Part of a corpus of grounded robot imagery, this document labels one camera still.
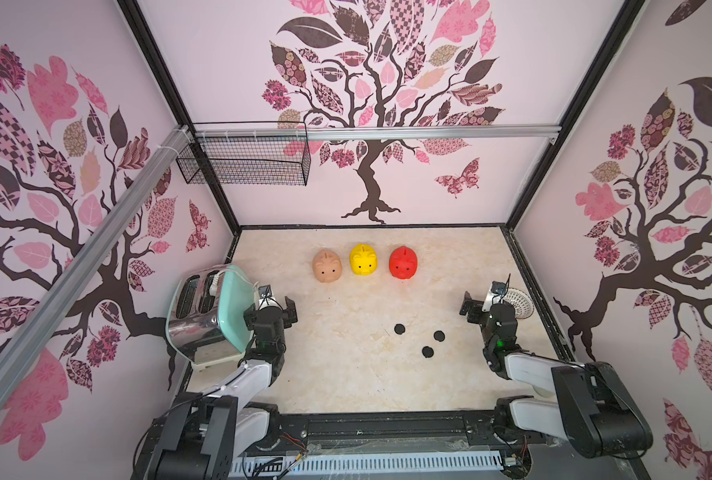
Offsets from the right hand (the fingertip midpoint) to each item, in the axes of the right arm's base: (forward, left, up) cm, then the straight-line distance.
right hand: (485, 293), depth 89 cm
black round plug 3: (-9, +14, -11) cm, 19 cm away
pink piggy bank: (+12, +49, -1) cm, 51 cm away
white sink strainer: (0, -14, -8) cm, 16 cm away
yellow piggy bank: (+15, +37, -2) cm, 40 cm away
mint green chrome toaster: (-10, +79, +9) cm, 80 cm away
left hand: (-2, +65, -1) cm, 65 cm away
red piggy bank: (+14, +23, -2) cm, 28 cm away
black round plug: (-14, +19, -10) cm, 25 cm away
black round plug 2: (-7, +26, -10) cm, 29 cm away
